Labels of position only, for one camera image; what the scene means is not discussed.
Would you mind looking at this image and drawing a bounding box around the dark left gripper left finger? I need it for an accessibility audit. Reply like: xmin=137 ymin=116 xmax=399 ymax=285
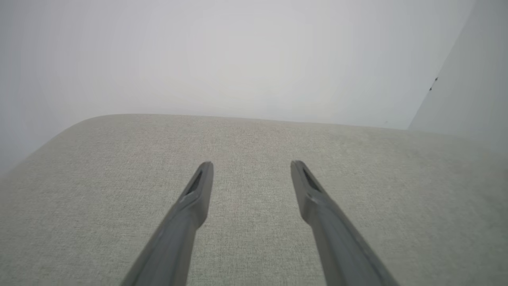
xmin=121 ymin=161 xmax=214 ymax=286

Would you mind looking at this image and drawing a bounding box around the grey fabric sofa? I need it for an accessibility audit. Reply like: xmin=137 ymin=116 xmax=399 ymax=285
xmin=0 ymin=114 xmax=508 ymax=286

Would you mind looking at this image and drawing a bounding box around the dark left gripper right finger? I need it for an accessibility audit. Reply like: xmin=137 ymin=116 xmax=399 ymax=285
xmin=290 ymin=160 xmax=400 ymax=286

